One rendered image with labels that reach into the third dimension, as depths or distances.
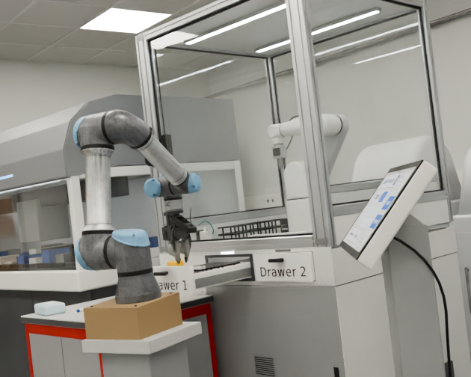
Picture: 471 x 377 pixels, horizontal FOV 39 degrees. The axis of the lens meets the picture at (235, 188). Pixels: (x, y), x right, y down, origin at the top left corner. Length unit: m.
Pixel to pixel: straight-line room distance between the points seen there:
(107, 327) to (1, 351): 2.24
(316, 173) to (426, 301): 0.73
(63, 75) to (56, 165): 3.90
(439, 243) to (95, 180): 1.60
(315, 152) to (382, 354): 0.84
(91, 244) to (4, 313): 2.05
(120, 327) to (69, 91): 5.26
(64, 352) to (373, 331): 1.23
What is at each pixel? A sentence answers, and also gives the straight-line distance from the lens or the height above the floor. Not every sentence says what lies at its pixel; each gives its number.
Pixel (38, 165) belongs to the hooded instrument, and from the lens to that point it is 3.54.
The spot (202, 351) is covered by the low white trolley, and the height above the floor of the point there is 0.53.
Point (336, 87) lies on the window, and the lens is 2.62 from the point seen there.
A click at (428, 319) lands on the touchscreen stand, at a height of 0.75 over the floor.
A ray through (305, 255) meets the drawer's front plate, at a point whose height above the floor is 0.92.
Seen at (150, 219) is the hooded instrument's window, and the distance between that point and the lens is 3.59.
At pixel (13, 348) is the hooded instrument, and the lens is 4.20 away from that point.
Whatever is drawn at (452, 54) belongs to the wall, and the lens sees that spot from 5.90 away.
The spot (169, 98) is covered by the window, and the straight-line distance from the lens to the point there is 3.08.
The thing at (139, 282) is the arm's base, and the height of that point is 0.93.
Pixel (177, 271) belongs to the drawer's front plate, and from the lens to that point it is 2.54.
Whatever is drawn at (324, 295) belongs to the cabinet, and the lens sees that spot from 2.50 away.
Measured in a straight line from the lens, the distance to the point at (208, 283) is 2.57.
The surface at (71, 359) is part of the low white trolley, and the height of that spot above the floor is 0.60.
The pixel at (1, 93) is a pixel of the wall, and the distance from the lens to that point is 6.93.
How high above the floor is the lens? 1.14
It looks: 1 degrees up
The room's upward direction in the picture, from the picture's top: 7 degrees counter-clockwise
